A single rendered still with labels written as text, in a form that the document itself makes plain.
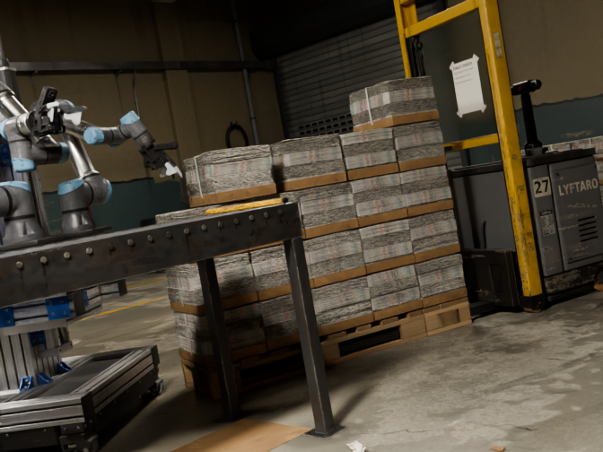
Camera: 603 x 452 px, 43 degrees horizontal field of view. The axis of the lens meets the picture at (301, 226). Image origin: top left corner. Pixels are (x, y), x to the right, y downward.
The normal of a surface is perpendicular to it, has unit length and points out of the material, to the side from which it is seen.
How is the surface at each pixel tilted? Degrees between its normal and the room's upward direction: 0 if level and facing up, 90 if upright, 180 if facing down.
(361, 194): 90
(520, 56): 90
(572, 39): 90
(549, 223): 90
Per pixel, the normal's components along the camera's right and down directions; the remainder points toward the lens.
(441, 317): 0.46, -0.03
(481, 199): -0.87, 0.18
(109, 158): 0.70, -0.08
